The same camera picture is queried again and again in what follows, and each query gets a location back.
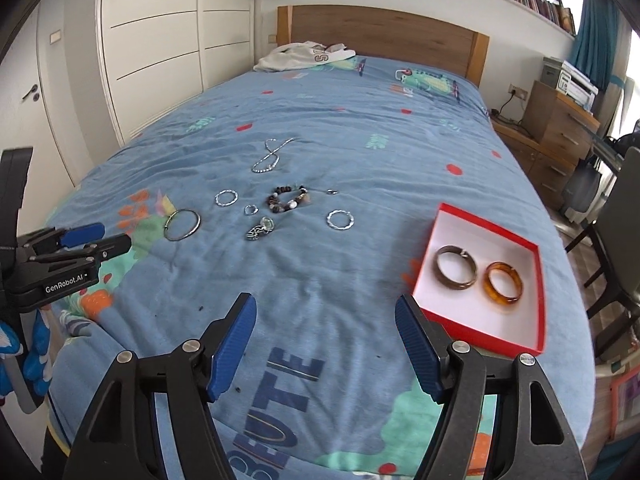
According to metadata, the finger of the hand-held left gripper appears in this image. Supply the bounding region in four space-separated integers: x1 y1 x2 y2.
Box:
27 233 133 273
17 222 106 256

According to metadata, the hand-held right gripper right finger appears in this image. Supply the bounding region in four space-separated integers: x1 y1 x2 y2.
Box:
394 294 589 480

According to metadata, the black cable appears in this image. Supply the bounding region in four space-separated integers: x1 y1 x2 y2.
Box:
491 92 523 126

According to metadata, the grey storage box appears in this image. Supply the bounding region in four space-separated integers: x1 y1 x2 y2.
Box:
542 57 566 90

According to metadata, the white door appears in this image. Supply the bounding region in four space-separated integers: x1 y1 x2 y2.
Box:
0 0 108 196

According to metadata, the person's left hand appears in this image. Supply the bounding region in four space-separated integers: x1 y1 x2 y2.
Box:
0 320 52 413

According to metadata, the wooden drawer chest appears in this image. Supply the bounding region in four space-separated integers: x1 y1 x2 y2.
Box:
521 80 602 212

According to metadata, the wooden headboard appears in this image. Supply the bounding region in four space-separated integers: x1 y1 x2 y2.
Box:
276 5 490 88

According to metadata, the red cardboard box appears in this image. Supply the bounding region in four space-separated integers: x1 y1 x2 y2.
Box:
412 203 547 357

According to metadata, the grey bag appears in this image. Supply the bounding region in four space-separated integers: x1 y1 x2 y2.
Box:
559 156 602 212

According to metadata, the white wardrobe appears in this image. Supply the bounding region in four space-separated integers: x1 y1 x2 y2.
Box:
96 0 257 145

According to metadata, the teal curtain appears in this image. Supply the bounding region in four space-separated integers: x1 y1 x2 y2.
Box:
569 0 622 92

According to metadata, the amber bangle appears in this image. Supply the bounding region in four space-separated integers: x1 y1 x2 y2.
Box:
482 261 525 307

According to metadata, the white printer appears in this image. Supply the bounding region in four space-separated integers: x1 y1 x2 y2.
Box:
557 60 599 112

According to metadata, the silver chain necklace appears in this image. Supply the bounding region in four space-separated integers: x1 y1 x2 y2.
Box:
251 136 297 175

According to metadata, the white garment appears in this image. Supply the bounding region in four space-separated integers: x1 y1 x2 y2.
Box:
253 41 357 73

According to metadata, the low wooden nightstand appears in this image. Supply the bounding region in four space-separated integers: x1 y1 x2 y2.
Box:
489 114 543 173

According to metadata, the brown grey bangle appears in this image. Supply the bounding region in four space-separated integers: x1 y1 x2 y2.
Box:
432 245 479 291

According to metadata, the blue printed blanket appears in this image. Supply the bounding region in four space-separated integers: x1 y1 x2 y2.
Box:
42 55 597 480

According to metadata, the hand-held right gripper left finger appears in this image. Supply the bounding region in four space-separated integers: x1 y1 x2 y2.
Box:
62 292 258 480

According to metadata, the dark office chair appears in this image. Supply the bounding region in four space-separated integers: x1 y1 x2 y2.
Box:
565 146 640 357

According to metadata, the dark beaded bracelet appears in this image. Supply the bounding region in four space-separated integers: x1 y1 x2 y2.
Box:
264 184 312 214

